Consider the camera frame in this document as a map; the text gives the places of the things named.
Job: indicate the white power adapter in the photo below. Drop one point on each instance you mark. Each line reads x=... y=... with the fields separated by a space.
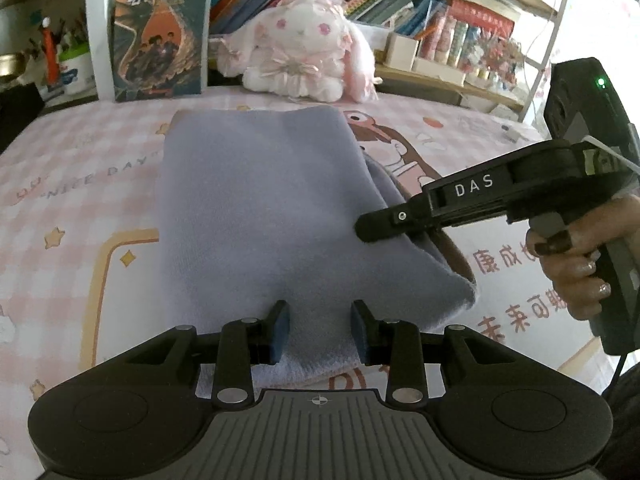
x=513 y=134

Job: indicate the pink checkered cartoon desk mat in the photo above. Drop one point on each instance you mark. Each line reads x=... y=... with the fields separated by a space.
x=79 y=269

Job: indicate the white pink plush bunny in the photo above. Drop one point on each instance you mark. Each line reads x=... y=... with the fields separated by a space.
x=301 y=49

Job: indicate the white metal bookshelf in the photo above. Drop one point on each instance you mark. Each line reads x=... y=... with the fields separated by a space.
x=96 y=18

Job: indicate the purple and tan sweater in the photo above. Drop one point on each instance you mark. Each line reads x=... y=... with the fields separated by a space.
x=257 y=207

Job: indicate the metal bowl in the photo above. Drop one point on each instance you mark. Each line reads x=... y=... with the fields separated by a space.
x=12 y=65

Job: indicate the right hand painted nails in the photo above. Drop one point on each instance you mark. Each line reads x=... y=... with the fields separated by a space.
x=568 y=259

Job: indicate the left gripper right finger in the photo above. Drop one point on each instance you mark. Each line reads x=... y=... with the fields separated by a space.
x=491 y=406

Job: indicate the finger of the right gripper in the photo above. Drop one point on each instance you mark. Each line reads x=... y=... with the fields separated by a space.
x=405 y=219

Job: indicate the Harry Potter book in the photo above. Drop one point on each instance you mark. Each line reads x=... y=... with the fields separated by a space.
x=158 y=48

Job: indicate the white cardboard box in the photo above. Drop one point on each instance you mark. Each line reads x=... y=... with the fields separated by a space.
x=400 y=52

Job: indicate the white plastic pen cup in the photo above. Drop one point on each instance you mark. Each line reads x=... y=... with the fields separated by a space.
x=76 y=70

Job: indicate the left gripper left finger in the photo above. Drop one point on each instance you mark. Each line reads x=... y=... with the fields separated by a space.
x=137 y=412

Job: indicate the red boxed candy tubes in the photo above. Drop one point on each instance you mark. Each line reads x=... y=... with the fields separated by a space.
x=472 y=39

